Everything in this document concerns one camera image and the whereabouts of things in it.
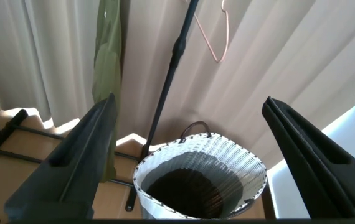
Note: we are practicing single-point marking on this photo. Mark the pink clothes hanger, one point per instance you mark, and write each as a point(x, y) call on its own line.
point(228, 31)

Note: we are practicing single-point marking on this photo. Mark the black clothes rack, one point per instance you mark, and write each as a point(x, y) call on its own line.
point(177, 49)

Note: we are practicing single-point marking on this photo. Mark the green long-sleeved shirt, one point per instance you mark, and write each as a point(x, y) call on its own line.
point(107, 62)

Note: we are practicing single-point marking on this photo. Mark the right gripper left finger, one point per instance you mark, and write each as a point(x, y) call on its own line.
point(65, 180)

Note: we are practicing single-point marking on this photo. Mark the white laundry basket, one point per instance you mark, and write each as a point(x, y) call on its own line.
point(211, 146)

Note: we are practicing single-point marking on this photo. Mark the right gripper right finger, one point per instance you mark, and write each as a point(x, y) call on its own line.
point(327, 174)

